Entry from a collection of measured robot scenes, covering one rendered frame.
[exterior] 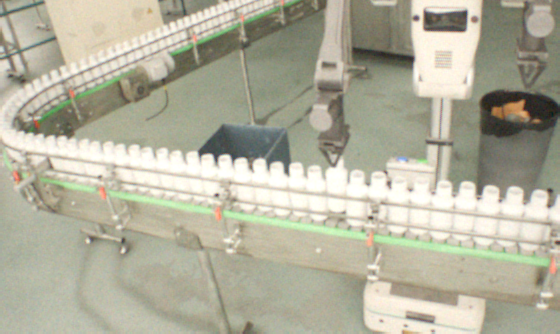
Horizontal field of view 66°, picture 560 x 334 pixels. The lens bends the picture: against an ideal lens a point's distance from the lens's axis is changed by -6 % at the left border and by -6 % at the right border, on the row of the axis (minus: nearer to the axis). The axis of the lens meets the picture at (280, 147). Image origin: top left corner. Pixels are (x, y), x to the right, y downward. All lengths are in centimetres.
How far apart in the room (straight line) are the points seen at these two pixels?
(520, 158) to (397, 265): 160
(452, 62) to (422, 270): 72
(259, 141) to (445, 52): 89
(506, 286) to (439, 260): 20
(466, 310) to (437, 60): 106
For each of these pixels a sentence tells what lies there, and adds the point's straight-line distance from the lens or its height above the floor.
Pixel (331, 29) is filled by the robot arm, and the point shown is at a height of 155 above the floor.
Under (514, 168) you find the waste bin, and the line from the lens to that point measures 287.
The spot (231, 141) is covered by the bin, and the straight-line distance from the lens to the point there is 212.
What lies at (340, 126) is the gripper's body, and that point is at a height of 131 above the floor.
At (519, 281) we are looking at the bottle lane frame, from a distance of 137.
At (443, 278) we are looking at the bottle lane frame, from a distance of 138.
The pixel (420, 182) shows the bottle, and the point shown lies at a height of 115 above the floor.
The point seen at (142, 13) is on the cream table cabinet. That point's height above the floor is 75.
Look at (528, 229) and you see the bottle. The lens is 128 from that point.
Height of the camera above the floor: 189
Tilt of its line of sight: 31 degrees down
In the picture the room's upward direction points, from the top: 8 degrees counter-clockwise
